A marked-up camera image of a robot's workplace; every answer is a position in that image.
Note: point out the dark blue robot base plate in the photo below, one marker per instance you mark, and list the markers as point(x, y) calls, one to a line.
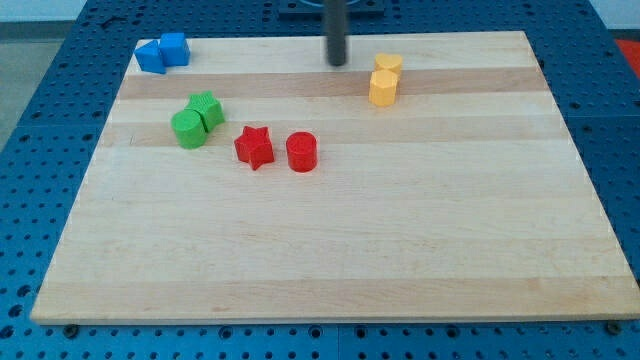
point(293, 9)

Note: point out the blue triangle block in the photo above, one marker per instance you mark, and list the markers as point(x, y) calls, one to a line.
point(149, 58)

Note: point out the yellow hexagon block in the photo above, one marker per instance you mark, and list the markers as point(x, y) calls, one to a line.
point(383, 88)

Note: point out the red star block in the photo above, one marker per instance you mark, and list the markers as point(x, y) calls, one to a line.
point(254, 147)

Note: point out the blue cube block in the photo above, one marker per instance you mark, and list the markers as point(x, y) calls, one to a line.
point(174, 49)

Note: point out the light wooden board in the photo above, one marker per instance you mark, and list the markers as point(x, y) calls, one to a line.
point(464, 201)

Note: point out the yellow heart block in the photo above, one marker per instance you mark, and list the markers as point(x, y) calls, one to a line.
point(390, 62)

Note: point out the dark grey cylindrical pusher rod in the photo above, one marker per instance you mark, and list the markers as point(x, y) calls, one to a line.
point(335, 30)

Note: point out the green cylinder block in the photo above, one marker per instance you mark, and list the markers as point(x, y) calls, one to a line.
point(188, 129)

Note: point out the red cylinder block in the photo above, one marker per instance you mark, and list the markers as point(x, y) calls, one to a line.
point(301, 150)

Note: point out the green star block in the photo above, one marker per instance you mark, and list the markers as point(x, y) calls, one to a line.
point(208, 107)

